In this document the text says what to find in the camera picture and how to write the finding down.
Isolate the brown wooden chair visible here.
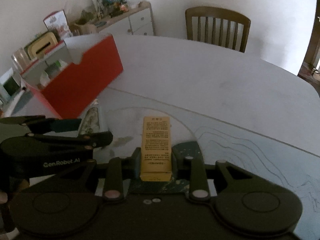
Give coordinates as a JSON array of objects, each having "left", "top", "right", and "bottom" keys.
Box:
[{"left": 185, "top": 6, "right": 251, "bottom": 53}]

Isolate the person left hand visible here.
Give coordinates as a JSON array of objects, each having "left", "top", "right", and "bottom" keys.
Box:
[{"left": 0, "top": 192, "right": 8, "bottom": 204}]

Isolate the yellow tissue box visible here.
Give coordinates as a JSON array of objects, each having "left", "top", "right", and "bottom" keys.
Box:
[{"left": 24, "top": 31, "right": 57, "bottom": 60}]

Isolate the red and white cardboard box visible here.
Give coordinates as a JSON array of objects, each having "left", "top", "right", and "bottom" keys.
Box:
[{"left": 21, "top": 34, "right": 123, "bottom": 119}]

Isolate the yellow small carton box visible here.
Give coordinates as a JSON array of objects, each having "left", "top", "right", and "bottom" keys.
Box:
[{"left": 140, "top": 116, "right": 172, "bottom": 182}]

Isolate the white sideboard cabinet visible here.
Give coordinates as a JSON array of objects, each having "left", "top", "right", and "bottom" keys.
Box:
[{"left": 72, "top": 0, "right": 155, "bottom": 36}]

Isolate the red white snack bag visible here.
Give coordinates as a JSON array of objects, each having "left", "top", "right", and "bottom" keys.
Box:
[{"left": 43, "top": 10, "right": 72, "bottom": 40}]

